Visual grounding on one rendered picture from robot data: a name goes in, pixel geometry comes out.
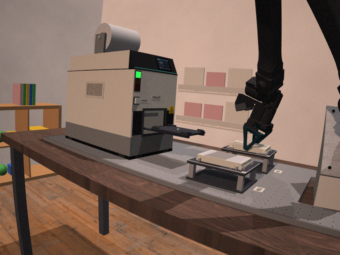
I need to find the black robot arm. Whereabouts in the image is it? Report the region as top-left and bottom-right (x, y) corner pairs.
(235, 0), (340, 121)

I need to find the grey cylinder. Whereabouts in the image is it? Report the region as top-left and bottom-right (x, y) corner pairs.
(94, 23), (141, 53)

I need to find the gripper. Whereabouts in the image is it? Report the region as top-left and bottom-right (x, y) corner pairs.
(243, 105), (277, 151)

